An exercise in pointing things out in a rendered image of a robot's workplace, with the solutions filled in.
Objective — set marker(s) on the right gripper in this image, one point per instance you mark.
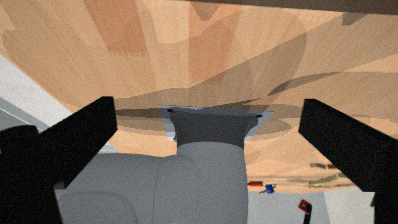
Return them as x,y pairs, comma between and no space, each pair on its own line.
307,214

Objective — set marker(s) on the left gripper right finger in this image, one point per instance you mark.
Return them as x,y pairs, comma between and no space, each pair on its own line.
366,156

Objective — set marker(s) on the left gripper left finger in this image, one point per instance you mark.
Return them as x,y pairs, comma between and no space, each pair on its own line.
26,191

